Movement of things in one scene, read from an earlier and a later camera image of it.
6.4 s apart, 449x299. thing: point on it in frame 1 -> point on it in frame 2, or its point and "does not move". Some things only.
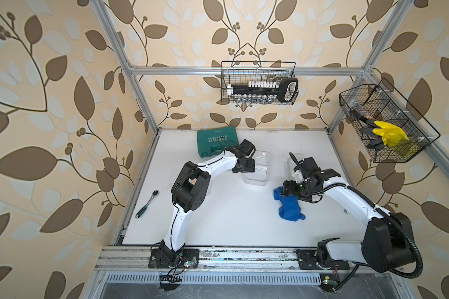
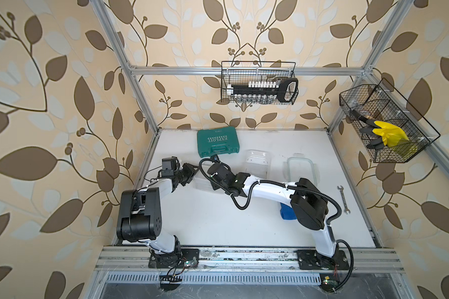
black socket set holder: x=264 y=91 does not move
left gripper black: x=251 y=167 -> x=189 y=172
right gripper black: x=292 y=190 -> x=214 y=184
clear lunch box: x=260 y=177 does not move
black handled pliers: x=375 y=143 does not move
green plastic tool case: x=212 y=142 does not move
